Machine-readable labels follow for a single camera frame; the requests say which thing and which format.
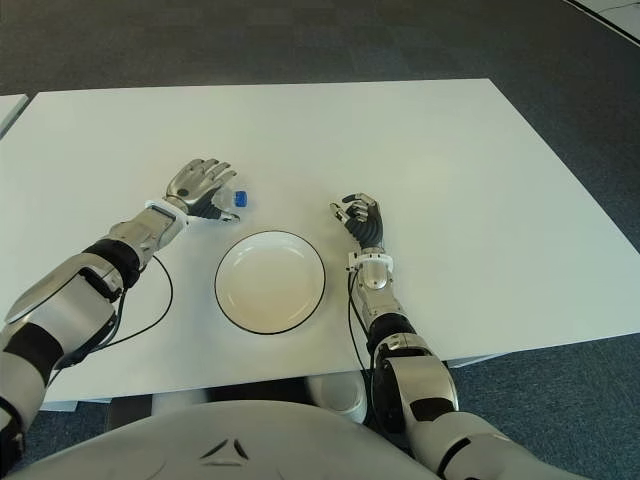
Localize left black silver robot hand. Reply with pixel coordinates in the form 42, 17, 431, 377
164, 158, 241, 224

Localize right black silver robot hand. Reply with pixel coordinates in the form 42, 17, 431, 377
328, 190, 385, 248

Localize clear bottle with blue cap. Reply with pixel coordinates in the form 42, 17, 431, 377
209, 187, 250, 211

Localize white plate with black rim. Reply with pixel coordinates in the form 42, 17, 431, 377
213, 230, 330, 335

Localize white robot right leg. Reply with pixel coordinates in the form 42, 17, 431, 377
307, 373, 369, 425

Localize white robot leg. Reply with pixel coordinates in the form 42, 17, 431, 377
307, 373, 369, 425
153, 392, 209, 416

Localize white side table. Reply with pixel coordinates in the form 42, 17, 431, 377
0, 93, 29, 139

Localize white robot left leg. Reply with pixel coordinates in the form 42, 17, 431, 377
153, 392, 209, 416

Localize grey robot torso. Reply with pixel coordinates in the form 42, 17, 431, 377
19, 399, 444, 480

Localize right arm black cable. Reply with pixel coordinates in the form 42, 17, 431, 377
347, 267, 374, 372

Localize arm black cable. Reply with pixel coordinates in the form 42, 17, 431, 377
347, 267, 374, 372
52, 253, 175, 371

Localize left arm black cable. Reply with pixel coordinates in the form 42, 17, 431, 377
52, 253, 175, 371

